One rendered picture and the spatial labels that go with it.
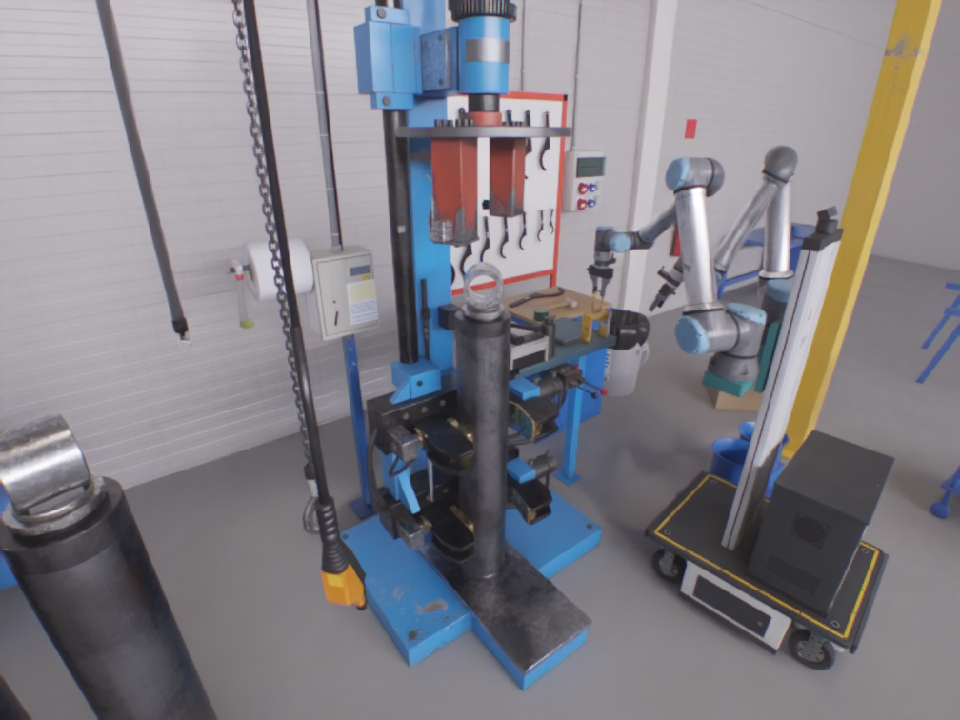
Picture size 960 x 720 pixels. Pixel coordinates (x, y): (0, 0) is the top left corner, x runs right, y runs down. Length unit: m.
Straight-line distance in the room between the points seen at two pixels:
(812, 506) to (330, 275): 2.26
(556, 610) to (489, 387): 1.11
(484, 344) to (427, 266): 0.51
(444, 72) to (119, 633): 1.74
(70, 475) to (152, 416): 2.68
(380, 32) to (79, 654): 1.83
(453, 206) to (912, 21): 2.84
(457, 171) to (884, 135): 2.72
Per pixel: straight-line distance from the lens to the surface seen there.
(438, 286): 2.24
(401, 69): 1.95
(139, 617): 1.33
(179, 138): 3.46
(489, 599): 2.54
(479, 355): 1.88
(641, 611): 2.80
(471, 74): 1.75
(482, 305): 1.85
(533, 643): 2.42
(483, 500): 2.25
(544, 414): 2.18
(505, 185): 1.94
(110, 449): 3.89
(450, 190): 1.61
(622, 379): 4.42
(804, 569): 2.54
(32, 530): 1.19
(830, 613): 2.68
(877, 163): 3.74
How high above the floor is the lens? 2.12
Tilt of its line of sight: 25 degrees down
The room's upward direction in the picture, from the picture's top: straight up
